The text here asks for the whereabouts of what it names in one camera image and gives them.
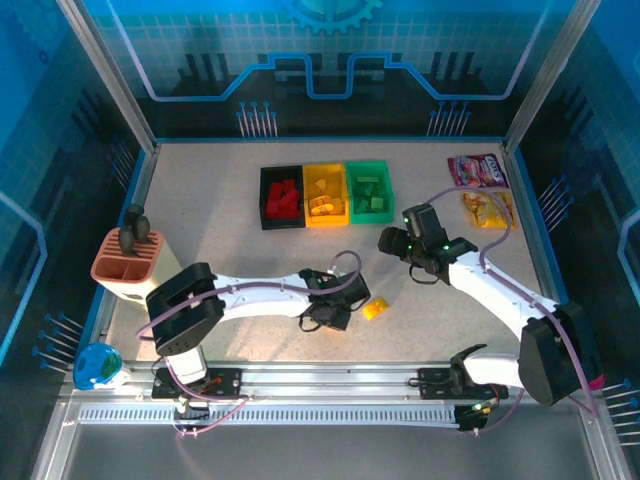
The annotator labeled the green plastic bin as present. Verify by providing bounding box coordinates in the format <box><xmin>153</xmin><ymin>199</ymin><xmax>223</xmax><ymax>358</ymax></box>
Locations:
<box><xmin>345</xmin><ymin>159</ymin><xmax>395</xmax><ymax>226</ymax></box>

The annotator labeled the yellow curved lego brick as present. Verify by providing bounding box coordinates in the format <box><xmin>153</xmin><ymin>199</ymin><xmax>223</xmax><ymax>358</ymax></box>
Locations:
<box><xmin>362</xmin><ymin>297</ymin><xmax>391</xmax><ymax>321</ymax></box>

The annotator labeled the yellow plastic bin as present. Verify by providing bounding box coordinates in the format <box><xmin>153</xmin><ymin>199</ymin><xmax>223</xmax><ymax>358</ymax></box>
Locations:
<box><xmin>302</xmin><ymin>163</ymin><xmax>350</xmax><ymax>229</ymax></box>

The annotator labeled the yellow snack bag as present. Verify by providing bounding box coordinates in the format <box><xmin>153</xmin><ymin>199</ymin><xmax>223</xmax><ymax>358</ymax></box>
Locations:
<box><xmin>460</xmin><ymin>191</ymin><xmax>517</xmax><ymax>230</ymax></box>

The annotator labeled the purple candy bag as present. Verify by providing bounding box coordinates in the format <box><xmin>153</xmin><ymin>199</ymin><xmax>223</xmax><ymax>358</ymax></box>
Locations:
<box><xmin>446</xmin><ymin>153</ymin><xmax>510</xmax><ymax>190</ymax></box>

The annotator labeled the black plastic bin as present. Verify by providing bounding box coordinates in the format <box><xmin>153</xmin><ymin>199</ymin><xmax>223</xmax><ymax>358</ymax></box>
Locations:
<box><xmin>258</xmin><ymin>165</ymin><xmax>307</xmax><ymax>231</ymax></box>

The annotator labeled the pink cream knife block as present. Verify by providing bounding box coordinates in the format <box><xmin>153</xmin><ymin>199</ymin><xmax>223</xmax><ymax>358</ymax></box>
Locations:
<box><xmin>90</xmin><ymin>227</ymin><xmax>181</xmax><ymax>306</ymax></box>

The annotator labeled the blue round plastic container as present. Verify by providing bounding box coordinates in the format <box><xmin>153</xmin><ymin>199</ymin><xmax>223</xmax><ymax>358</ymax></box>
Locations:
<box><xmin>72</xmin><ymin>343</ymin><xmax>125</xmax><ymax>392</ymax></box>

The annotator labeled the black right gripper cable loop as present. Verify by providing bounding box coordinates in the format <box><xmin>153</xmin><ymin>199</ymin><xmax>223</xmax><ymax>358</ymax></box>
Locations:
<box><xmin>408</xmin><ymin>264</ymin><xmax>441</xmax><ymax>286</ymax></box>

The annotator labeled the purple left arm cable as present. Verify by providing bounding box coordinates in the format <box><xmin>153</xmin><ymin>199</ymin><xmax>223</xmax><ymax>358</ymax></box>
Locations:
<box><xmin>135</xmin><ymin>249</ymin><xmax>364</xmax><ymax>441</ymax></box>

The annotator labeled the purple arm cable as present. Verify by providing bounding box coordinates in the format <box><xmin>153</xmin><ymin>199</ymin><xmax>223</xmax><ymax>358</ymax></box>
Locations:
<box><xmin>424</xmin><ymin>185</ymin><xmax>601</xmax><ymax>436</ymax></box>
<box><xmin>135</xmin><ymin>249</ymin><xmax>364</xmax><ymax>441</ymax></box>

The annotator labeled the aluminium mounting rail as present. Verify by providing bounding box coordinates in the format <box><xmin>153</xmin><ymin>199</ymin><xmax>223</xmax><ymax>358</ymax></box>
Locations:
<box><xmin>59</xmin><ymin>358</ymin><xmax>619</xmax><ymax>399</ymax></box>

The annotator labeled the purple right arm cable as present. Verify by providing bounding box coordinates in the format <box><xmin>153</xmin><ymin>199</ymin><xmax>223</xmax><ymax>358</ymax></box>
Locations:
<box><xmin>424</xmin><ymin>185</ymin><xmax>601</xmax><ymax>436</ymax></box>

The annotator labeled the grey slotted cable duct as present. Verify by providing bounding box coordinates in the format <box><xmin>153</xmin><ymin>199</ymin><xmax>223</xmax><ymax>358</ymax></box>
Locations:
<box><xmin>77</xmin><ymin>404</ymin><xmax>461</xmax><ymax>427</ymax></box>

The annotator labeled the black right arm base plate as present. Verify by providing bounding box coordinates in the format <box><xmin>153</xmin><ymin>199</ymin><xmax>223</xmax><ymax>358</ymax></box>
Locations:
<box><xmin>417</xmin><ymin>367</ymin><xmax>509</xmax><ymax>401</ymax></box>

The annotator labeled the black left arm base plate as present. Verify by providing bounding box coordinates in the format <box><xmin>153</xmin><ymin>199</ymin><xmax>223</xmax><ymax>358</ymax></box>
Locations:
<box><xmin>152</xmin><ymin>367</ymin><xmax>244</xmax><ymax>401</ymax></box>

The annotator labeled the aluminium frame post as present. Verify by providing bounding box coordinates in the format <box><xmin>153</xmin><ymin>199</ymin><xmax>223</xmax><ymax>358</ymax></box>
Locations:
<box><xmin>55</xmin><ymin>0</ymin><xmax>161</xmax><ymax>154</ymax></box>
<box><xmin>502</xmin><ymin>0</ymin><xmax>592</xmax><ymax>154</ymax></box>

